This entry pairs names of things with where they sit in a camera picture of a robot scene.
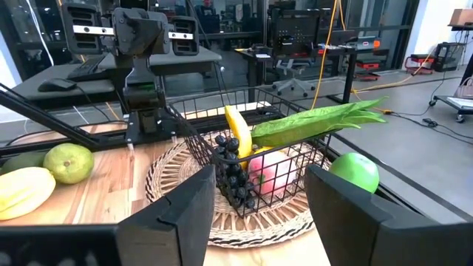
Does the black keyboard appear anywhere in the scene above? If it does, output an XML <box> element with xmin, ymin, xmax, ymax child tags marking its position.
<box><xmin>67</xmin><ymin>55</ymin><xmax>109</xmax><ymax>83</ymax></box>

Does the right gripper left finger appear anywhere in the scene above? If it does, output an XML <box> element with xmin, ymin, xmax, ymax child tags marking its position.
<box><xmin>0</xmin><ymin>164</ymin><xmax>217</xmax><ymax>266</ymax></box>

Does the black wheeled cart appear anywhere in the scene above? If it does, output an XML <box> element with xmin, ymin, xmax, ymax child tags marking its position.
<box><xmin>428</xmin><ymin>75</ymin><xmax>473</xmax><ymax>123</ymax></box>

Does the yellow extension cable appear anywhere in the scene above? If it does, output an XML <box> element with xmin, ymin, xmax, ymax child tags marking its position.
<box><xmin>310</xmin><ymin>0</ymin><xmax>437</xmax><ymax>114</ymax></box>

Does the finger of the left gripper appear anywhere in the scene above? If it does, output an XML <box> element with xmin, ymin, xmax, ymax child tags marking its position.
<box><xmin>169</xmin><ymin>15</ymin><xmax>200</xmax><ymax>56</ymax></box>
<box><xmin>61</xmin><ymin>3</ymin><xmax>104</xmax><ymax>56</ymax></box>

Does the grey desk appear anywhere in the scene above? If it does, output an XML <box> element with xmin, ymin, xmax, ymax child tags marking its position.
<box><xmin>13</xmin><ymin>46</ymin><xmax>222</xmax><ymax>109</ymax></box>

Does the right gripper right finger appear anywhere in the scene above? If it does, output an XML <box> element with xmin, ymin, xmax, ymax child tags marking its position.
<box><xmin>304</xmin><ymin>164</ymin><xmax>473</xmax><ymax>266</ymax></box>

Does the black workbench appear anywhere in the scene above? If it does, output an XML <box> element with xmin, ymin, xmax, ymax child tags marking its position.
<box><xmin>236</xmin><ymin>7</ymin><xmax>358</xmax><ymax>105</ymax></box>

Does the yellow banana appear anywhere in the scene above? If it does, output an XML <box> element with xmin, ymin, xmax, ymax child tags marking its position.
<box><xmin>224</xmin><ymin>105</ymin><xmax>253</xmax><ymax>169</ymax></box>

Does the pink peach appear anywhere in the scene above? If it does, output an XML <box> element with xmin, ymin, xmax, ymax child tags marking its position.
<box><xmin>248</xmin><ymin>149</ymin><xmax>299</xmax><ymax>197</ymax></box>

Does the dark green avocado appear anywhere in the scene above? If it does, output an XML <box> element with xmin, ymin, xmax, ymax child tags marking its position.
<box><xmin>0</xmin><ymin>151</ymin><xmax>47</xmax><ymax>175</ymax></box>

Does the black grape bunch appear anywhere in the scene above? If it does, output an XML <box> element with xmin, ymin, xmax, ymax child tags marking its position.
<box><xmin>214</xmin><ymin>134</ymin><xmax>256</xmax><ymax>210</ymax></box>

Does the green apple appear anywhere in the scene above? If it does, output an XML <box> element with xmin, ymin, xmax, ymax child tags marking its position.
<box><xmin>328</xmin><ymin>152</ymin><xmax>381</xmax><ymax>194</ymax></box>
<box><xmin>43</xmin><ymin>143</ymin><xmax>95</xmax><ymax>185</ymax></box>

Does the yellow starfruit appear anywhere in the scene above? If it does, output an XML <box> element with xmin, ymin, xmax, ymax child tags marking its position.
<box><xmin>0</xmin><ymin>166</ymin><xmax>58</xmax><ymax>222</ymax></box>

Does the black wire basket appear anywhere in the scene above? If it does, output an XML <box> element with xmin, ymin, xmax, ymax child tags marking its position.
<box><xmin>168</xmin><ymin>86</ymin><xmax>333</xmax><ymax>219</ymax></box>

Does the black computer mouse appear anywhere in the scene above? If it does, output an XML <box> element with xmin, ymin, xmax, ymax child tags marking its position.
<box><xmin>37</xmin><ymin>78</ymin><xmax>78</xmax><ymax>93</ymax></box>

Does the round woven placemat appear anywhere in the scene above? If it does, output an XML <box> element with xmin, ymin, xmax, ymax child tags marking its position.
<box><xmin>144</xmin><ymin>140</ymin><xmax>333</xmax><ymax>249</ymax></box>

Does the grey office chair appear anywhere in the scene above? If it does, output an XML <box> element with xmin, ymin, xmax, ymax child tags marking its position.
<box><xmin>271</xmin><ymin>58</ymin><xmax>317</xmax><ymax>98</ymax></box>

